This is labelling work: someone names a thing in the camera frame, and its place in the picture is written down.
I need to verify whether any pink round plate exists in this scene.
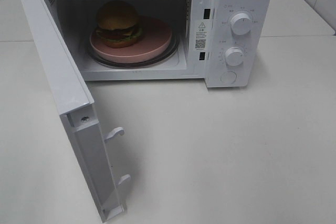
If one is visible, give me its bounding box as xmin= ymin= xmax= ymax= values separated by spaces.
xmin=90 ymin=16 xmax=173 ymax=64

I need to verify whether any burger with lettuce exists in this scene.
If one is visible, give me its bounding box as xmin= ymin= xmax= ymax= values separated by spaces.
xmin=94 ymin=0 xmax=142 ymax=48

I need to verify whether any white microwave door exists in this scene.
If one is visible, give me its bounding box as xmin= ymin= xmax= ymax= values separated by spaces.
xmin=21 ymin=0 xmax=131 ymax=222

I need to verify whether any glass microwave turntable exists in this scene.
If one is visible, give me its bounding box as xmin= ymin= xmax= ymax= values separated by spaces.
xmin=87 ymin=34 xmax=180 ymax=69

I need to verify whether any round white door button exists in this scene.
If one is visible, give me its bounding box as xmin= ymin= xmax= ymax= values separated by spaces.
xmin=221 ymin=71 xmax=237 ymax=85

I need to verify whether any lower white timer knob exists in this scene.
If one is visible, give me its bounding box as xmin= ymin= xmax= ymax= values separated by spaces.
xmin=224 ymin=47 xmax=245 ymax=67

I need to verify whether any white warning label sticker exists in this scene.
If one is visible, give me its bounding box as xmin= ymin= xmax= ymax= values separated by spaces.
xmin=193 ymin=19 xmax=211 ymax=51

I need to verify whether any white microwave oven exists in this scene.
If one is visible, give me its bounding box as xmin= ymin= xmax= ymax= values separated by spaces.
xmin=49 ymin=0 xmax=270 ymax=88

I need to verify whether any upper white power knob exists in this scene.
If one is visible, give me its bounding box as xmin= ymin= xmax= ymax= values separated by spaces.
xmin=229 ymin=11 xmax=253 ymax=36

